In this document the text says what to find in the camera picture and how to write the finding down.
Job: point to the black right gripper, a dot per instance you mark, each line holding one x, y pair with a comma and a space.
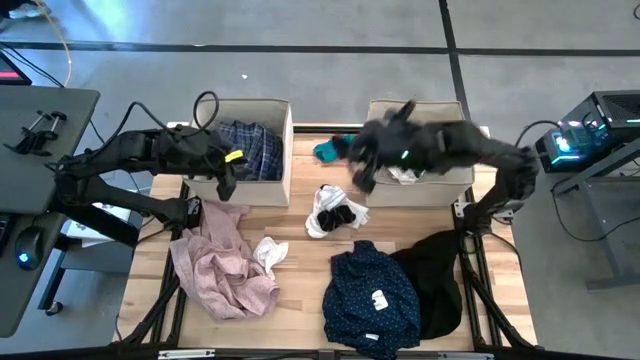
390, 145

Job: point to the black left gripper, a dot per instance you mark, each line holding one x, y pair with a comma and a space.
229, 175

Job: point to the teal sock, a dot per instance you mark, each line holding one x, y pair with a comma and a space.
324, 151

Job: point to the blue plaid shirt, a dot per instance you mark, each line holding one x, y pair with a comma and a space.
260, 145

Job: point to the white grey striped sock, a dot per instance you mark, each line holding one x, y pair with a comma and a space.
270, 252

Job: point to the pink garment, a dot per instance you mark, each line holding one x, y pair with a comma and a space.
220, 280

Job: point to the black garment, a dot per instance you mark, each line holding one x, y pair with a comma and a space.
435, 285

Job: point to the navy dotted shirt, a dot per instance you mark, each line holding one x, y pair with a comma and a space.
365, 320

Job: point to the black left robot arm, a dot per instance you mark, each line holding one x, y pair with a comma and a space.
125, 150

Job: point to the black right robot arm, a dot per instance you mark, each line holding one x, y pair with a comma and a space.
500, 160

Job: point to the beige fabric storage bin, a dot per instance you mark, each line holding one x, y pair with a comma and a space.
260, 115
425, 192

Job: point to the white cardboard box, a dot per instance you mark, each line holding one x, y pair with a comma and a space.
80, 232

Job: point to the grey desk top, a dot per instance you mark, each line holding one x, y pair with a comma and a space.
50, 175

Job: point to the black clamp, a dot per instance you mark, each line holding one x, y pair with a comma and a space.
32, 140

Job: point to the black computer mouse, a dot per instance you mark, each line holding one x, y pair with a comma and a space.
29, 247

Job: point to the black computer case with lights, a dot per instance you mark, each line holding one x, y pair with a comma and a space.
590, 135

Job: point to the dark grey desk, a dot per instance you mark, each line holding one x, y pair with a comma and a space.
30, 300

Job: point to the black monitor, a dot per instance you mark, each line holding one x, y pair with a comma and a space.
10, 75

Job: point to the grey metal stand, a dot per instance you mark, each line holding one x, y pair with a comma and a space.
620, 240

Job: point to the dark desk support frame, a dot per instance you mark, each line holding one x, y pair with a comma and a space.
115, 232

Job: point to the black metal frame struts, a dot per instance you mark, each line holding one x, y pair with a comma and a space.
481, 270
176, 325

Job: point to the black frame bar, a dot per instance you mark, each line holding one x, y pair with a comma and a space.
280, 356

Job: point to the silver metal bracket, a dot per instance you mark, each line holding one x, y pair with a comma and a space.
185, 354

